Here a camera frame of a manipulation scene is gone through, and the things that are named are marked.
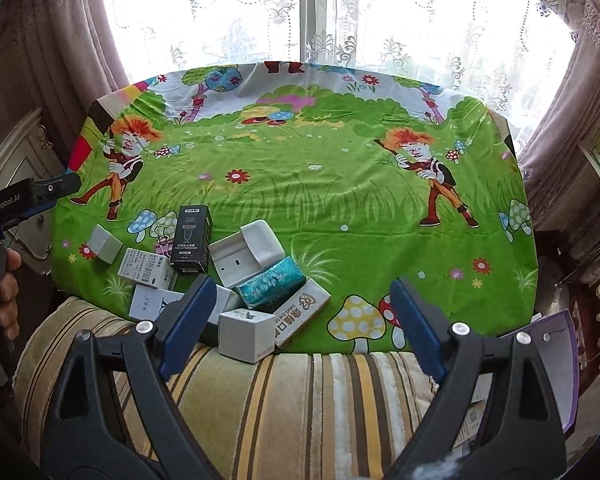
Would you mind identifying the purple cardboard box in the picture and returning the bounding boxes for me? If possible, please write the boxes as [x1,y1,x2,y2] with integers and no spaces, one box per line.
[472,310,579,441]

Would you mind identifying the white shelf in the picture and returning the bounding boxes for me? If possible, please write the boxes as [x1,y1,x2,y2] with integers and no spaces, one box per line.
[577,137,600,196]

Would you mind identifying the white cube box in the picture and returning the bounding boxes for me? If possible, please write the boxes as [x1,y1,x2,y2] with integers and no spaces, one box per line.
[218,308,277,365]

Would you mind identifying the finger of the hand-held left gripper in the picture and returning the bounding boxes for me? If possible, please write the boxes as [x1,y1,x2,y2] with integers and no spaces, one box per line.
[17,199,61,222]
[32,174,82,200]

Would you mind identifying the small white box grey text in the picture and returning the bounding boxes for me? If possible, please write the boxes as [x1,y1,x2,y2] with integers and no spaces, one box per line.
[117,247,176,288]

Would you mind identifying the teal patterned box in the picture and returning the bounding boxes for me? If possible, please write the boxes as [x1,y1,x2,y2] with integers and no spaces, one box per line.
[236,256,306,310]

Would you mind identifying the black product box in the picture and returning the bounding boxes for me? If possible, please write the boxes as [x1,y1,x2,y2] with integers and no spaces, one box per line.
[170,205,212,276]

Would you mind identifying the small grey-white box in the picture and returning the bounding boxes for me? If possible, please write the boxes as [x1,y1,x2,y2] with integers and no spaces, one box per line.
[87,224,124,265]

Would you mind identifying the mauve curtain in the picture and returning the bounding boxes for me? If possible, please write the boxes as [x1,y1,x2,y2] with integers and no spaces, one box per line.
[517,0,600,221]
[0,0,131,171]

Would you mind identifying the cream carved dresser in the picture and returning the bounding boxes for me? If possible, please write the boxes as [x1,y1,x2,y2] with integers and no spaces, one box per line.
[0,107,71,281]

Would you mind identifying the white box red logo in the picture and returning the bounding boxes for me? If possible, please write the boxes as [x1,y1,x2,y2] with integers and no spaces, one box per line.
[272,280,331,348]

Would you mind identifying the white box dark script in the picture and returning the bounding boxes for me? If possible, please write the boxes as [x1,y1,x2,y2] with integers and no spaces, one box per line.
[129,284,186,323]

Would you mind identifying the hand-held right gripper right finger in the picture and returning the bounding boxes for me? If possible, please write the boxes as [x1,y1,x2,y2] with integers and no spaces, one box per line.
[380,276,568,480]

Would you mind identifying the white lace curtain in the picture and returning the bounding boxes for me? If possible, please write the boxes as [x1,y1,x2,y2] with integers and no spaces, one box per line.
[100,0,576,126]

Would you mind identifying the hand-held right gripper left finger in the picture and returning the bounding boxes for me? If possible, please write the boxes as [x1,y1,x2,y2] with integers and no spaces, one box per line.
[40,274,226,480]

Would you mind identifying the white plastic holder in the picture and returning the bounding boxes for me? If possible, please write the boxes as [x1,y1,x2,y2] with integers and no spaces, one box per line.
[209,220,287,288]

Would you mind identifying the cartoon printed bed sheet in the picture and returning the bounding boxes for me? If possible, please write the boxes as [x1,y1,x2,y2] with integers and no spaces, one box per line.
[50,60,540,356]

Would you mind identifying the person's left hand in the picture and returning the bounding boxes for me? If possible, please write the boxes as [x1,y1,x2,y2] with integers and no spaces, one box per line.
[0,249,22,343]

